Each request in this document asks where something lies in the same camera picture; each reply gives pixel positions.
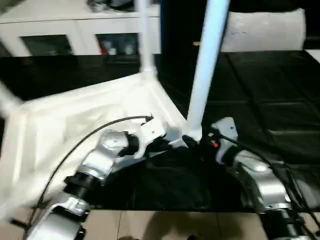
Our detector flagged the white plastic table top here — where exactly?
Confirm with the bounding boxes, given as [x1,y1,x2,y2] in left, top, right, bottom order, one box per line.
[0,71,202,211]

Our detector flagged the black table mat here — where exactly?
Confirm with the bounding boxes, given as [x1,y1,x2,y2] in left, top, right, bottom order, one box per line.
[0,48,320,211]

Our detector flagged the black cabinet with gold label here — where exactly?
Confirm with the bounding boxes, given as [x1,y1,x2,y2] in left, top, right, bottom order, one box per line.
[159,0,226,55]

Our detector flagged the white flat board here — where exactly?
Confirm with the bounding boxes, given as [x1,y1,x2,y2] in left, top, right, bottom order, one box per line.
[306,48,320,63]

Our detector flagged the grey round bag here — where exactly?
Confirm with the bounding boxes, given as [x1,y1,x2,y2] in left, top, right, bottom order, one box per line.
[109,0,138,11]

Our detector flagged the black bundle in plastic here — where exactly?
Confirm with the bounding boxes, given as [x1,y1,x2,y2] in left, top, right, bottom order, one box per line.
[87,0,111,11]

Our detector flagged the black stand leg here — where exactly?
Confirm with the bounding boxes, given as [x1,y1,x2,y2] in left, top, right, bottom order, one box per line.
[9,218,31,227]

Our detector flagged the white sideboard cabinet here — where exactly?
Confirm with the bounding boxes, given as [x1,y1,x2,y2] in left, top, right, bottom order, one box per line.
[0,4,162,58]

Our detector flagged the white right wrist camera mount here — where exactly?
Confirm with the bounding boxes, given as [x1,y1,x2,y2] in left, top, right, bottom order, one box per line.
[211,116,238,165]

